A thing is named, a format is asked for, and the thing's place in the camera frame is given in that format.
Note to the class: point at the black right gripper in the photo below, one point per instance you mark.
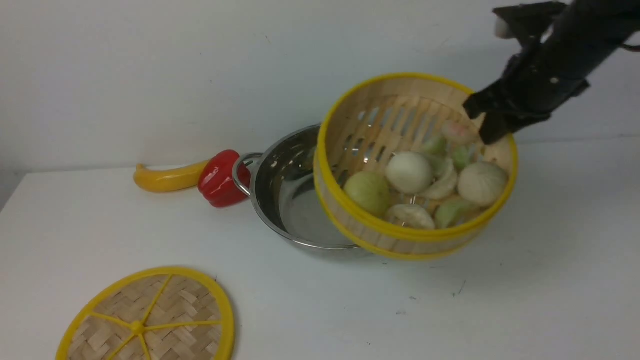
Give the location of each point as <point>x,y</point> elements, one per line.
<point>526,94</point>

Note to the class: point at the yellow rimmed bamboo steamer basket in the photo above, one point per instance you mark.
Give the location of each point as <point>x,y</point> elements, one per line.
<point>367,126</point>

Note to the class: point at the yellow rimmed woven steamer lid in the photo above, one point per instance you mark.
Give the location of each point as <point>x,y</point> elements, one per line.
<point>166,313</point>

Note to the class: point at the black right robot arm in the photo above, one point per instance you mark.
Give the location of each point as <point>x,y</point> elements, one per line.
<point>561,45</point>

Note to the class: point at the stainless steel pot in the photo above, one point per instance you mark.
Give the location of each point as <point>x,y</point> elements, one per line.
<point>280,186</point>

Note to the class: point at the pink shrimp dumpling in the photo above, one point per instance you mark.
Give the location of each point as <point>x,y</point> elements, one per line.
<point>458,133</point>

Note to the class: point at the beige pleated bun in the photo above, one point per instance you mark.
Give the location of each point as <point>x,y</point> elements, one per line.
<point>482,183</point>

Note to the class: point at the cream crescent dumpling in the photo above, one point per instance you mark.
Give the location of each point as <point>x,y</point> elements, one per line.
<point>445,185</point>

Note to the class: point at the white round bun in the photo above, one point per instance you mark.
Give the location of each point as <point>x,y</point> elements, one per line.
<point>409,172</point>

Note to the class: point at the pale green dumpling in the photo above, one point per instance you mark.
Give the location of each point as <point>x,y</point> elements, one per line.
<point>450,212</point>

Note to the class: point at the white folded dumpling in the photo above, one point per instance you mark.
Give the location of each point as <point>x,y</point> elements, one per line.
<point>410,215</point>

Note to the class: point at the green round bun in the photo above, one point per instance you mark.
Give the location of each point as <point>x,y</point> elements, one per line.
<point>370,192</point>

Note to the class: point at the red bell pepper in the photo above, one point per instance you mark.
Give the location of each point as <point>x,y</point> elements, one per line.
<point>216,182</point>

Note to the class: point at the yellow squash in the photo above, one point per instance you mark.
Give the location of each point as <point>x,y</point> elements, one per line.
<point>166,181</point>

